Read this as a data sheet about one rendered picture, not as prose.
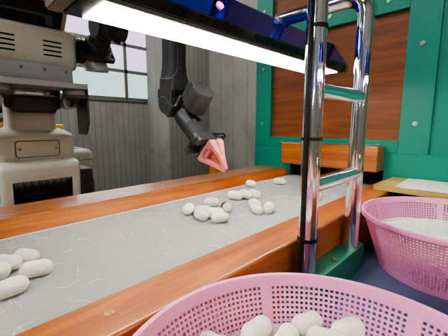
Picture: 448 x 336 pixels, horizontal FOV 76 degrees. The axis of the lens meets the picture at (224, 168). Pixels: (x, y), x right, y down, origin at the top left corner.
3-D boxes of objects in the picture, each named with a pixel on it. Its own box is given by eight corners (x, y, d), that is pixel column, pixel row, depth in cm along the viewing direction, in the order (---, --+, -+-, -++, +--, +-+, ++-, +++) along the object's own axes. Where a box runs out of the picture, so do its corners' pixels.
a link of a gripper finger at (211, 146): (246, 158, 70) (225, 132, 74) (225, 161, 65) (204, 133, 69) (233, 177, 73) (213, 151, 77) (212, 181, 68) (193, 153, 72)
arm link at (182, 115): (187, 120, 81) (169, 121, 77) (196, 101, 77) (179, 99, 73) (199, 137, 78) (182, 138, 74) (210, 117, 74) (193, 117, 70)
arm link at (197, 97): (181, 104, 84) (157, 104, 78) (197, 69, 77) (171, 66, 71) (204, 131, 79) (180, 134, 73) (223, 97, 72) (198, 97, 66)
